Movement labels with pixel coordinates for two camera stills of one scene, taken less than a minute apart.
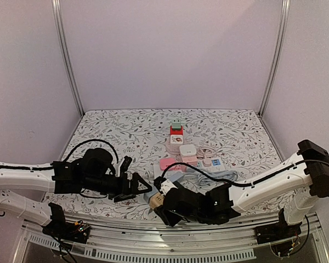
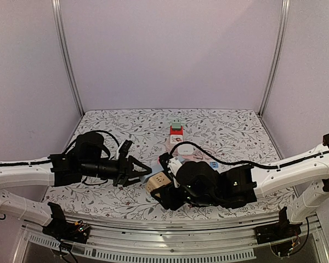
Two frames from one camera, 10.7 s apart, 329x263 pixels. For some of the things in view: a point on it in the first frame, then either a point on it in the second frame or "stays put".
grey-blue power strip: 172,177 -> 156,168
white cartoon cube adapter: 176,139 stays put
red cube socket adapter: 176,132 stays put
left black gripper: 123,192 -> 125,170
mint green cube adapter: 176,124 stays put
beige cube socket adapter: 156,200 -> 158,180
